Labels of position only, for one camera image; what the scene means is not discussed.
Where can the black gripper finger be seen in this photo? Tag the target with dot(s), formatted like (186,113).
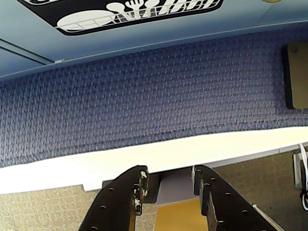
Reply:
(115,204)
(223,207)

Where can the white table board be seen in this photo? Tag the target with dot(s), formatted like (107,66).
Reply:
(96,166)

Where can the beige board with black edge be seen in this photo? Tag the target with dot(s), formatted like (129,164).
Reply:
(299,77)

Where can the yellow round knob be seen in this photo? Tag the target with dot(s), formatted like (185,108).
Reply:
(272,1)

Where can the blue toy kitchen cabinet front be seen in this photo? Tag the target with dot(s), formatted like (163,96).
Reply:
(29,31)

